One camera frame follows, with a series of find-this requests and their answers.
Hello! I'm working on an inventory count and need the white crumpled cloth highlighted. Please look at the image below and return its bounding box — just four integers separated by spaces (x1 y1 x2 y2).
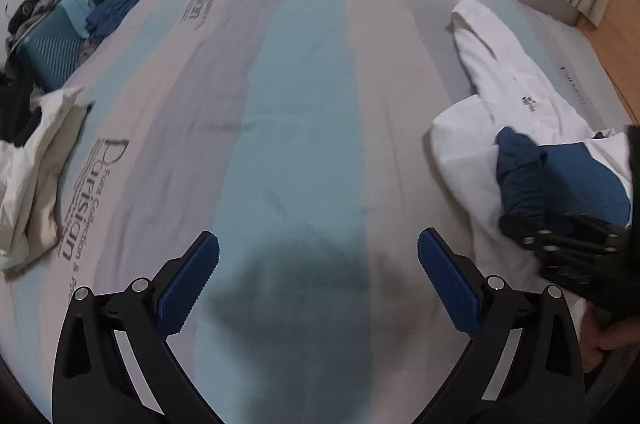
0 86 94 273

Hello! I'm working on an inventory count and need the light blue cloth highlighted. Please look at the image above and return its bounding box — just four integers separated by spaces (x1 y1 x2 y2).
56 0 97 39

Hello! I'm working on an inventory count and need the dark blue clothes pile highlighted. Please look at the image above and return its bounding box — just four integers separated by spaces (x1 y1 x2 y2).
84 0 147 40

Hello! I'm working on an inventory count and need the teal ribbed suitcase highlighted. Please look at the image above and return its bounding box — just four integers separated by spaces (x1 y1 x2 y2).
16 1 94 90

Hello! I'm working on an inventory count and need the person's right hand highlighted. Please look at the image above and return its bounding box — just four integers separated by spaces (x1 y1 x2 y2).
582 304 640 372

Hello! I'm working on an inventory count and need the white and blue jacket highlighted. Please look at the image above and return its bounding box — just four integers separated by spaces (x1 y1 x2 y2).
430 0 633 372

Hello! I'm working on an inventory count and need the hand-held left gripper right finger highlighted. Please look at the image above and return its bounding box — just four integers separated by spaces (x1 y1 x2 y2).
418 227 586 424

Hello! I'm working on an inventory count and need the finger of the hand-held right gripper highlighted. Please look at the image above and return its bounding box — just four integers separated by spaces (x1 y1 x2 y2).
537 251 632 321
500 210 628 257

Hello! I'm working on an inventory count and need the striped bed sheet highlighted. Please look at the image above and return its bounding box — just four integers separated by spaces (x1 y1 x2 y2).
5 0 632 424

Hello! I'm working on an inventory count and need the black clothing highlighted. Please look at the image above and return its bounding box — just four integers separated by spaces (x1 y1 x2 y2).
0 66 48 147

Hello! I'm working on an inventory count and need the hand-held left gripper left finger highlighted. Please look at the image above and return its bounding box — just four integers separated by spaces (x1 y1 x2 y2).
52 231 221 424

